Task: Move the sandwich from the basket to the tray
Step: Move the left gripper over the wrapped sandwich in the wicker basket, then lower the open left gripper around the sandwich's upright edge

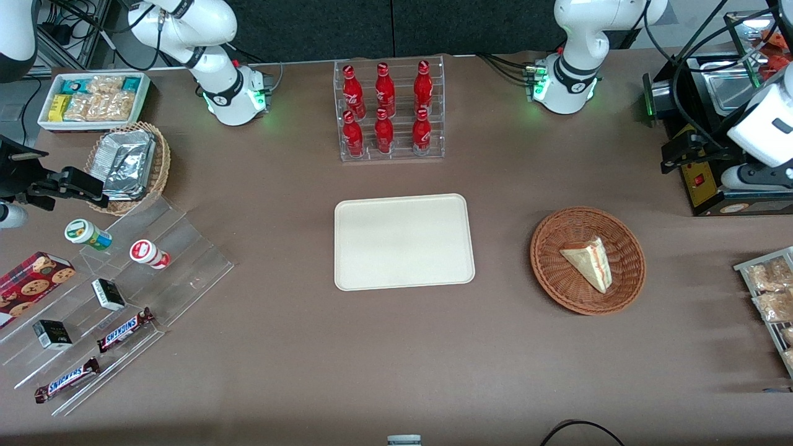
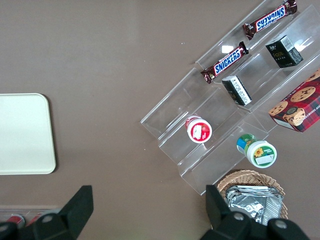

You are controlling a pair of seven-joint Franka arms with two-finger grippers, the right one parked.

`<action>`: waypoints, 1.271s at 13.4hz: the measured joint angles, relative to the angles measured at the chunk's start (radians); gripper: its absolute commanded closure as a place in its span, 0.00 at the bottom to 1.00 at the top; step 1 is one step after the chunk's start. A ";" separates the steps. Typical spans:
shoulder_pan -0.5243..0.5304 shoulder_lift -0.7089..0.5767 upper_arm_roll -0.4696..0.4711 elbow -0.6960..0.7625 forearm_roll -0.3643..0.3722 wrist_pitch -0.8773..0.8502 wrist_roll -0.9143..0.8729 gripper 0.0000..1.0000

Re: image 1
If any clear bag of crackers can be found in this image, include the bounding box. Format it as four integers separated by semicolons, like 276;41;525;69
87;76;125;95
64;93;94;122
90;92;134;122

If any red cola bottle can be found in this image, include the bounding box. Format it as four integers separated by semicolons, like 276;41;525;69
343;111;365;157
412;108;432;155
375;63;396;117
414;60;433;115
343;64;366;120
375;108;395;154

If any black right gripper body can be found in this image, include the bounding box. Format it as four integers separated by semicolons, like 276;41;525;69
0;136;54;212

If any red lid yogurt cup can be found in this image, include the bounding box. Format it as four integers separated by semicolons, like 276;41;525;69
129;239;171;270

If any black floor cable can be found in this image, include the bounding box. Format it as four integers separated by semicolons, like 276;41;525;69
539;419;626;446

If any steel warmer pan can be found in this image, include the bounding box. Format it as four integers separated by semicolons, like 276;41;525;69
700;60;769;117

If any light wicker basket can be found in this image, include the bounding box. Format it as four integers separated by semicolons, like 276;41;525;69
84;121;172;216

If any small black box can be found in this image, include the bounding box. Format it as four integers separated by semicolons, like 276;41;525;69
92;278;126;312
32;320;73;351

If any cream plastic tray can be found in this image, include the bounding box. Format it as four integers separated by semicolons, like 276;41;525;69
334;193;476;292

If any triangular sandwich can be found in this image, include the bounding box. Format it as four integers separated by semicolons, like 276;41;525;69
560;236;613;294

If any black base cable bundle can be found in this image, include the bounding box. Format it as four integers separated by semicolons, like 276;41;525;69
476;53;535;85

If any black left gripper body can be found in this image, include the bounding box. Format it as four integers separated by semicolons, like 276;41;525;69
679;129;733;172

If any clear acrylic stepped display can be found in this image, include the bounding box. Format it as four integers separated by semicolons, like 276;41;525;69
0;197;235;417

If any red cookie box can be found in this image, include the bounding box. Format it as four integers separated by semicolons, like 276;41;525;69
0;251;76;330

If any white rectangular snack bin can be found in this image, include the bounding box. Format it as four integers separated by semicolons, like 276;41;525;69
37;72;151;133

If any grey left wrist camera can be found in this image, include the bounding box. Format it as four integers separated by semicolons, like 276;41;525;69
721;162;793;191

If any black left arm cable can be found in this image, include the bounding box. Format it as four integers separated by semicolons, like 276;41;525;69
643;0;793;163

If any aluminium frame shelf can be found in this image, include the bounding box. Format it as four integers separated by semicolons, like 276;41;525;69
34;0;115;70

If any silver foil packet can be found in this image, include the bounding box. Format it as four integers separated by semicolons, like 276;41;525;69
96;130;156;159
99;152;154;201

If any red sausage on skewer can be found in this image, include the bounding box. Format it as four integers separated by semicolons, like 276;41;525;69
759;28;793;84

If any green lid yogurt cup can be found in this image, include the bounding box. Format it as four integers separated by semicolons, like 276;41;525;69
64;219;113;251

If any brown wicker basket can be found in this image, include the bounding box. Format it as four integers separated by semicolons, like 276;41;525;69
530;206;647;316

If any black food warmer machine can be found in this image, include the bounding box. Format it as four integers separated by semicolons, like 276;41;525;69
642;6;793;217

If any clear acrylic bottle rack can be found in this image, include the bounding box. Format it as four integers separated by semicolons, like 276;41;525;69
333;56;445;162

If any Snickers chocolate bar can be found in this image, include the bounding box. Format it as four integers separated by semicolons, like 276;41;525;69
97;307;155;354
34;357;101;404

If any tray of wrapped snacks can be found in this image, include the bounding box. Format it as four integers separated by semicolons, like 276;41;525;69
734;247;793;378

